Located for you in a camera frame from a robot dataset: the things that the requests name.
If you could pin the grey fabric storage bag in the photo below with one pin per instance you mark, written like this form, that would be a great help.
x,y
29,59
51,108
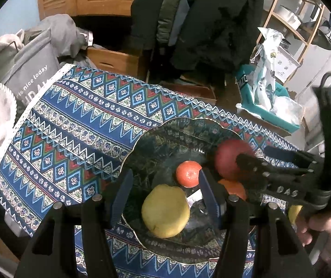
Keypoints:
x,y
32,63

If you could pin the grey hanging jacket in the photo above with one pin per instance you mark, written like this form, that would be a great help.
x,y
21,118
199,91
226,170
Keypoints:
x,y
168,11

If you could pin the wooden drawer box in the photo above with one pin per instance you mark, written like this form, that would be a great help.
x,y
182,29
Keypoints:
x,y
110,60

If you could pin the dark glass plate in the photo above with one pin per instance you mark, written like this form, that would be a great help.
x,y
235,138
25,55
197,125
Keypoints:
x,y
159,150

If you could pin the teal plastic crate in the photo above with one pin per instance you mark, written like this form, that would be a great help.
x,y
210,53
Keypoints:
x,y
246,92

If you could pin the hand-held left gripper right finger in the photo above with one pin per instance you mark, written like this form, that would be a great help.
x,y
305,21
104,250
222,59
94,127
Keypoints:
x,y
210,199

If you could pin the clear plastic bags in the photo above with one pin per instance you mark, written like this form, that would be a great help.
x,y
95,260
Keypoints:
x,y
287,110

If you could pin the red apple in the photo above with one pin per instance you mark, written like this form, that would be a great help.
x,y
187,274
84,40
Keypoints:
x,y
226,159

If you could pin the white rice bag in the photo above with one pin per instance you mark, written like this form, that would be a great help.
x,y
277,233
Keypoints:
x,y
265,72

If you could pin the wooden shelf rack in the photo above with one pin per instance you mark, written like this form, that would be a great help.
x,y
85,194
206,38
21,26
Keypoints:
x,y
272,7

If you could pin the black hanging coat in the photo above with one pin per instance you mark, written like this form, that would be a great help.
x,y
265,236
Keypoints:
x,y
217,29

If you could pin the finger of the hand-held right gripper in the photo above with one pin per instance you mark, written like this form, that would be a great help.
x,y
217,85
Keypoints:
x,y
278,182
293,157

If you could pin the grey clothing pile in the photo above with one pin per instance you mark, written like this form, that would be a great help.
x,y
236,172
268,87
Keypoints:
x,y
58,31

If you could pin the orange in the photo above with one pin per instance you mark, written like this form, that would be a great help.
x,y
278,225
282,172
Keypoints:
x,y
235,189

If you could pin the small tangerine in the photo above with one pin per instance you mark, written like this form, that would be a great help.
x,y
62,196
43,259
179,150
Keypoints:
x,y
187,173

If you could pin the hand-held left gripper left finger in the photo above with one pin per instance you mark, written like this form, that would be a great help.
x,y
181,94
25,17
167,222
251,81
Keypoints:
x,y
122,199

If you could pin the blue patterned tablecloth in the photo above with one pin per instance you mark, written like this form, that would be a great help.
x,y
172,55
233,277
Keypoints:
x,y
81,127

